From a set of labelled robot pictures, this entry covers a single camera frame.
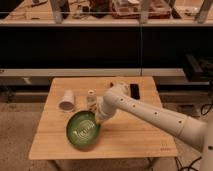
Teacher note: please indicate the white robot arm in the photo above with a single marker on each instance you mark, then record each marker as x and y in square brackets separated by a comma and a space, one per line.
[196, 133]

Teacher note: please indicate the white paper cup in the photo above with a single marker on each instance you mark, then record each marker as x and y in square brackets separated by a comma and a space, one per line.
[67, 102]

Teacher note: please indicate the dark shelf unit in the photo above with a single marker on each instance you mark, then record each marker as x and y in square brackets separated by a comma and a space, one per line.
[44, 39]

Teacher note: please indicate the black rectangular remote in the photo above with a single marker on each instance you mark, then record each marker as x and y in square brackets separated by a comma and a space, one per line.
[134, 88]

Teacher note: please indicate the wooden table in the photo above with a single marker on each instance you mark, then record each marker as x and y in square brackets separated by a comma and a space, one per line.
[123, 136]

